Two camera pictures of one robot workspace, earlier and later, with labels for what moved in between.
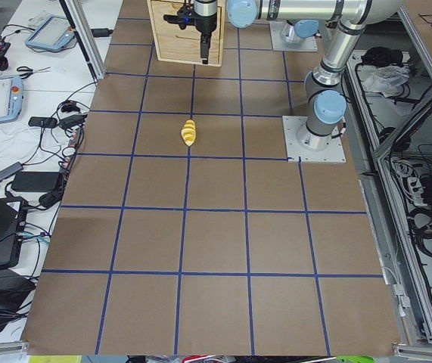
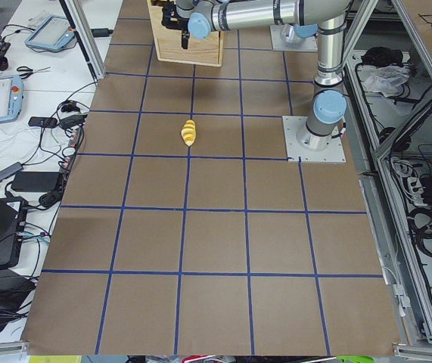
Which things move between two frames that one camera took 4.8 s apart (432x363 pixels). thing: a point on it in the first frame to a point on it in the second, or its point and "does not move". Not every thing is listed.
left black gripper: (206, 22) to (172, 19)
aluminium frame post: (84, 29) does not move
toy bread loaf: (188, 132) does not move
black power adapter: (35, 181) does not move
